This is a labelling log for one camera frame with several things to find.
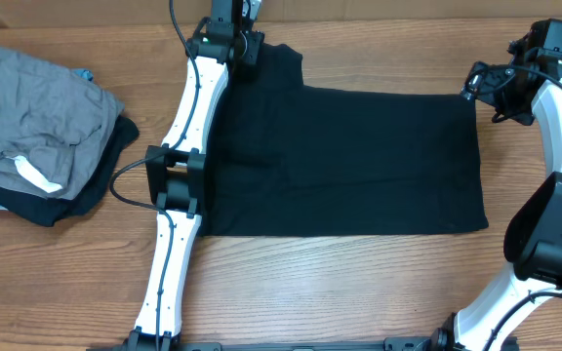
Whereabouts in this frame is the black t-shirt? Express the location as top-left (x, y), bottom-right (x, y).
top-left (202, 45), bottom-right (488, 237)

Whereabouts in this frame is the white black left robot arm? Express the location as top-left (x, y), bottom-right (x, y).
top-left (123, 18), bottom-right (264, 350)

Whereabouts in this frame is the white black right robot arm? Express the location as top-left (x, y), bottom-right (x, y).
top-left (417, 58), bottom-right (562, 350)

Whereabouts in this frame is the grey folded shirt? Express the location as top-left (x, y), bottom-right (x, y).
top-left (0, 47), bottom-right (124, 200)

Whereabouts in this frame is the black folded garment in stack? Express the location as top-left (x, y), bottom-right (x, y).
top-left (0, 116), bottom-right (140, 227)

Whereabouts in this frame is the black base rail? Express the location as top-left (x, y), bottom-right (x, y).
top-left (85, 333), bottom-right (521, 351)

